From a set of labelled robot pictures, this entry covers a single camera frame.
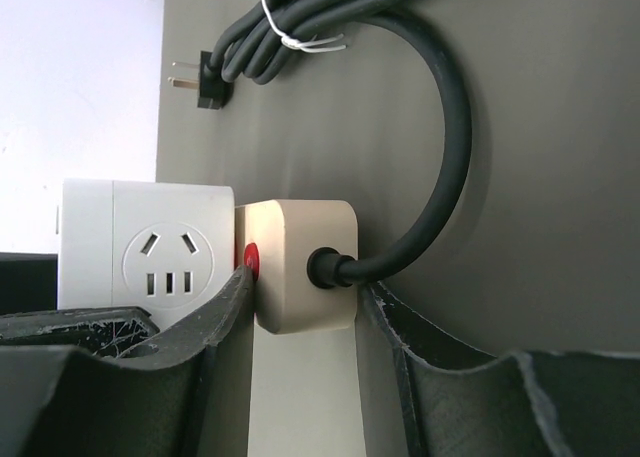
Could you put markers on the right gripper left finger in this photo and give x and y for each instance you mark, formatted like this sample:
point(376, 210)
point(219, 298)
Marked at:
point(108, 382)

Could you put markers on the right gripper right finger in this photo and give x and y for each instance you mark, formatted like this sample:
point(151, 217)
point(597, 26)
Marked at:
point(426, 393)

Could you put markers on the white cube socket adapter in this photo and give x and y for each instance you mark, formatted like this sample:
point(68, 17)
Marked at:
point(164, 247)

